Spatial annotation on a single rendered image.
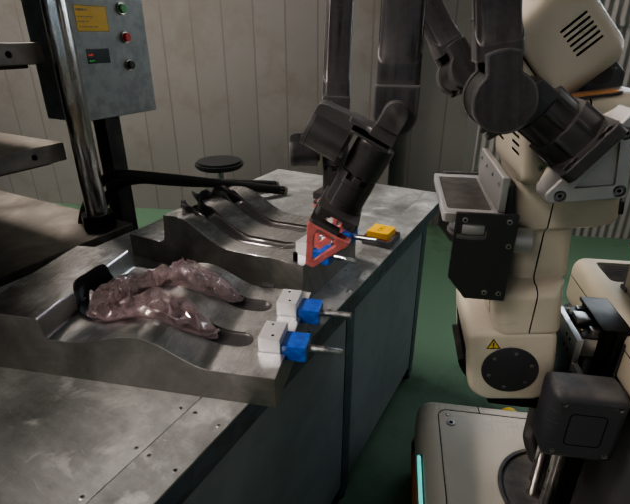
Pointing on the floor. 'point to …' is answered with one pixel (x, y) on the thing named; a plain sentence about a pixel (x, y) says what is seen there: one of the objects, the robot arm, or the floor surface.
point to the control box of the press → (102, 76)
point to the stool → (219, 164)
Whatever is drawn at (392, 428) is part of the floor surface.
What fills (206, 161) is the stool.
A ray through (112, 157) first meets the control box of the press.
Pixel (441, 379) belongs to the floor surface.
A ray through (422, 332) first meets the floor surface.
